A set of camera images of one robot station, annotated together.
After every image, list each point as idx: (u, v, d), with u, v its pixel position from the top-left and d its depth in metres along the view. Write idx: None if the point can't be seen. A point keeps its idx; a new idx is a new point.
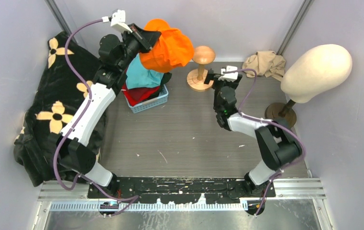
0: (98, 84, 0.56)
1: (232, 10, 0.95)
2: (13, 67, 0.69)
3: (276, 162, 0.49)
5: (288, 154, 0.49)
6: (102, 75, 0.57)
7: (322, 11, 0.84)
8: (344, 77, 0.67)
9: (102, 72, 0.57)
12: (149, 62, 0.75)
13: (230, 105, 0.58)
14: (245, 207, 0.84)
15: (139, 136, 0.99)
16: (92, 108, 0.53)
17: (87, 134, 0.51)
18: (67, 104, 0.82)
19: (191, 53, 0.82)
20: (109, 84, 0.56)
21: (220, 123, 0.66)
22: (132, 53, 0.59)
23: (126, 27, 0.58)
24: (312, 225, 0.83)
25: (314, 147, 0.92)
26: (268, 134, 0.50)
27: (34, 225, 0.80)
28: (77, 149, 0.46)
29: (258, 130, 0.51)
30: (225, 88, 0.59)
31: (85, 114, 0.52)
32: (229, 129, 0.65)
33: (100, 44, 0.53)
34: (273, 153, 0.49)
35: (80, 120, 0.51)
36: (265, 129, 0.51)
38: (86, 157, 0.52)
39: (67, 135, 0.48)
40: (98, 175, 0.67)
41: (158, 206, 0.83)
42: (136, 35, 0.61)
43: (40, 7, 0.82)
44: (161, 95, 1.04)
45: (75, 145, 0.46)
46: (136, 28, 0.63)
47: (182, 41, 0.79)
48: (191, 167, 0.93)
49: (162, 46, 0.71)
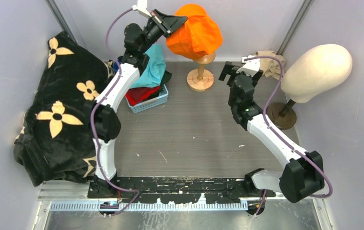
0: (126, 63, 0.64)
1: (232, 9, 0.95)
2: (13, 67, 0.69)
3: (295, 196, 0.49)
5: (309, 189, 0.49)
6: (130, 57, 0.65)
7: (322, 11, 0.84)
8: (344, 77, 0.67)
9: (129, 54, 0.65)
12: (177, 47, 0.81)
13: (247, 94, 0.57)
14: (245, 208, 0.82)
15: (139, 136, 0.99)
16: (122, 82, 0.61)
17: (116, 104, 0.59)
18: (67, 104, 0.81)
19: (218, 41, 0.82)
20: (135, 64, 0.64)
21: (236, 120, 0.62)
22: (151, 39, 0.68)
23: (146, 12, 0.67)
24: (312, 225, 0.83)
25: (314, 147, 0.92)
26: (300, 171, 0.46)
27: (34, 225, 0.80)
28: (109, 114, 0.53)
29: (291, 166, 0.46)
30: (240, 77, 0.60)
31: (116, 87, 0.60)
32: (245, 127, 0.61)
33: (125, 30, 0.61)
34: (297, 191, 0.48)
35: (112, 90, 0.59)
36: (299, 166, 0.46)
38: (114, 126, 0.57)
39: (101, 102, 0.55)
40: (110, 160, 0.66)
41: (158, 206, 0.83)
42: (156, 19, 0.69)
43: (40, 7, 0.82)
44: (161, 95, 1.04)
45: (107, 110, 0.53)
46: (157, 13, 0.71)
47: (210, 28, 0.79)
48: (191, 166, 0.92)
49: (187, 32, 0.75)
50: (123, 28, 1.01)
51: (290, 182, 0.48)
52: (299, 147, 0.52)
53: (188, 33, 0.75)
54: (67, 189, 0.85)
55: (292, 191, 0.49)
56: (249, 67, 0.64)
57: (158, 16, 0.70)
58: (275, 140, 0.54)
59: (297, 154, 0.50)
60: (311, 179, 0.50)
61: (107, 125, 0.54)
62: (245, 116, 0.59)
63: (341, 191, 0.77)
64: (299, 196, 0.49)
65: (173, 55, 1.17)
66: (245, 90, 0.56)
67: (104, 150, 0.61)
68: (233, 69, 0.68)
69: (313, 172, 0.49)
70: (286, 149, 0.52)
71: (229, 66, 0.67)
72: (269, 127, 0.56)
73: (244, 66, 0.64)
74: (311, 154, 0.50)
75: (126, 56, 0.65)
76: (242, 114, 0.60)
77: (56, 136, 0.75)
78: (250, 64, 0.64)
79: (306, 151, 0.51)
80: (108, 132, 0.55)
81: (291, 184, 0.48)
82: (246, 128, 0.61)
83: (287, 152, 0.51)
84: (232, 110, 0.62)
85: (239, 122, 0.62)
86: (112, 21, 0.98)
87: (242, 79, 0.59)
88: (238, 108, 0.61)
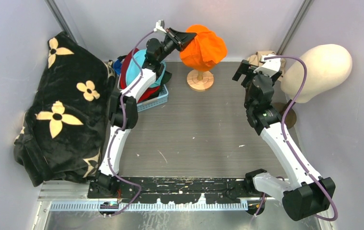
0: (146, 68, 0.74)
1: (232, 10, 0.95)
2: (13, 67, 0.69)
3: (296, 216, 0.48)
5: (311, 211, 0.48)
6: (149, 64, 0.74)
7: (322, 11, 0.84)
8: (344, 77, 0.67)
9: (148, 62, 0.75)
12: (189, 60, 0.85)
13: (266, 96, 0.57)
14: (245, 207, 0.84)
15: (138, 136, 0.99)
16: (144, 81, 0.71)
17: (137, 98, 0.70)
18: (67, 104, 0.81)
19: (224, 51, 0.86)
20: (153, 70, 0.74)
21: (251, 122, 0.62)
22: (166, 51, 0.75)
23: (162, 29, 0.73)
24: (312, 225, 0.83)
25: (314, 146, 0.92)
26: (309, 197, 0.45)
27: (34, 225, 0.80)
28: (132, 104, 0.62)
29: (301, 190, 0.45)
30: (261, 79, 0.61)
31: (138, 84, 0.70)
32: (259, 131, 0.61)
33: (148, 43, 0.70)
34: (300, 212, 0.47)
35: (135, 86, 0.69)
36: (310, 192, 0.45)
38: (134, 114, 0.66)
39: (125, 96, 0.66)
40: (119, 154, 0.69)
41: (158, 206, 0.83)
42: (170, 35, 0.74)
43: (40, 7, 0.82)
44: (161, 95, 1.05)
45: (131, 100, 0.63)
46: (171, 29, 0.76)
47: (216, 41, 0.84)
48: (191, 167, 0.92)
49: (196, 46, 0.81)
50: (123, 28, 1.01)
51: (295, 202, 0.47)
52: (313, 171, 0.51)
53: (198, 46, 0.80)
54: (67, 189, 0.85)
55: (294, 211, 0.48)
56: (268, 66, 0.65)
57: (172, 32, 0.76)
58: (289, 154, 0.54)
59: (310, 178, 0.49)
60: (317, 203, 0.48)
61: (129, 114, 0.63)
62: (261, 120, 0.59)
63: (342, 191, 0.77)
64: (300, 216, 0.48)
65: (173, 55, 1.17)
66: (264, 91, 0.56)
67: (118, 139, 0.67)
68: (249, 69, 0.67)
69: (322, 198, 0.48)
70: (299, 170, 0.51)
71: (245, 66, 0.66)
72: (286, 140, 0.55)
73: (264, 66, 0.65)
74: (323, 180, 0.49)
75: (145, 63, 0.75)
76: (257, 117, 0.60)
77: (56, 136, 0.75)
78: (269, 63, 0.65)
79: (320, 177, 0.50)
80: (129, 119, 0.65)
81: (297, 205, 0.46)
82: (260, 132, 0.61)
83: (299, 174, 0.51)
84: (248, 112, 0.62)
85: (253, 125, 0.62)
86: (112, 21, 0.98)
87: (263, 81, 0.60)
88: (254, 111, 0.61)
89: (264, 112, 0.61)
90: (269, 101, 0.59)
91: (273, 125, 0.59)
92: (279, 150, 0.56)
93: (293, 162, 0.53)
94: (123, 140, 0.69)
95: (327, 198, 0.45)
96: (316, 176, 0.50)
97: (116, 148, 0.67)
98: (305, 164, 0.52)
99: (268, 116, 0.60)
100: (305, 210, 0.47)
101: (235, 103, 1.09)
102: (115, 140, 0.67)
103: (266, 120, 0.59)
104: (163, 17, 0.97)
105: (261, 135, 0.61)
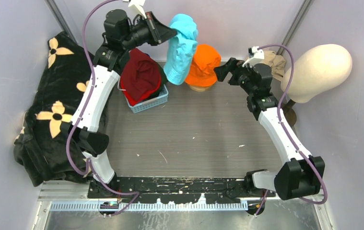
0: (99, 65, 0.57)
1: (232, 10, 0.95)
2: (13, 66, 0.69)
3: (285, 194, 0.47)
5: (301, 191, 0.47)
6: (102, 55, 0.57)
7: (322, 11, 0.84)
8: (344, 77, 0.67)
9: (102, 51, 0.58)
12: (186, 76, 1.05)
13: (264, 81, 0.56)
14: (245, 207, 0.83)
15: (138, 135, 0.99)
16: (97, 93, 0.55)
17: (96, 121, 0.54)
18: (67, 104, 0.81)
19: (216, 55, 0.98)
20: (110, 66, 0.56)
21: (250, 108, 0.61)
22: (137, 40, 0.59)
23: (141, 10, 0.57)
24: (312, 225, 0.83)
25: (314, 146, 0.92)
26: (298, 172, 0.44)
27: (34, 225, 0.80)
28: (88, 136, 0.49)
29: (290, 164, 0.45)
30: (260, 65, 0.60)
31: (91, 102, 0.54)
32: (257, 117, 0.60)
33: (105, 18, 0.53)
34: (289, 188, 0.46)
35: (87, 107, 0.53)
36: (299, 167, 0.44)
38: (98, 140, 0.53)
39: (77, 124, 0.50)
40: (103, 167, 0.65)
41: (158, 206, 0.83)
42: (149, 22, 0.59)
43: (40, 6, 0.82)
44: (161, 95, 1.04)
45: (85, 133, 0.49)
46: (152, 16, 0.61)
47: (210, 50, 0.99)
48: (192, 167, 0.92)
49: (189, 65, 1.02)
50: None
51: (284, 180, 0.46)
52: (304, 149, 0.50)
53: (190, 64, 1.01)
54: (67, 189, 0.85)
55: (283, 189, 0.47)
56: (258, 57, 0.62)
57: (153, 20, 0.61)
58: (283, 136, 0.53)
59: (300, 155, 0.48)
60: (307, 184, 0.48)
61: (89, 146, 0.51)
62: (259, 104, 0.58)
63: (341, 191, 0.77)
64: (290, 195, 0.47)
65: None
66: (263, 76, 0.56)
67: (95, 162, 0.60)
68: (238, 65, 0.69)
69: (312, 178, 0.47)
70: (290, 148, 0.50)
71: (233, 63, 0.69)
72: (281, 122, 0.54)
73: (251, 57, 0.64)
74: (314, 158, 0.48)
75: (99, 53, 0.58)
76: (256, 102, 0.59)
77: (56, 136, 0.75)
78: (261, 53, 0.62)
79: (311, 155, 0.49)
80: (92, 149, 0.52)
81: (285, 181, 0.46)
82: (258, 117, 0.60)
83: (290, 151, 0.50)
84: (247, 98, 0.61)
85: (252, 110, 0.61)
86: None
87: (263, 67, 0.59)
88: (254, 96, 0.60)
89: (263, 98, 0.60)
90: (268, 87, 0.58)
91: (270, 109, 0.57)
92: (274, 132, 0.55)
93: (285, 140, 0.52)
94: (101, 159, 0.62)
95: (317, 177, 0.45)
96: (308, 152, 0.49)
97: (99, 168, 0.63)
98: (298, 143, 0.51)
99: (267, 102, 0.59)
100: (294, 189, 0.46)
101: (236, 103, 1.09)
102: (93, 163, 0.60)
103: (264, 106, 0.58)
104: (163, 17, 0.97)
105: (259, 120, 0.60)
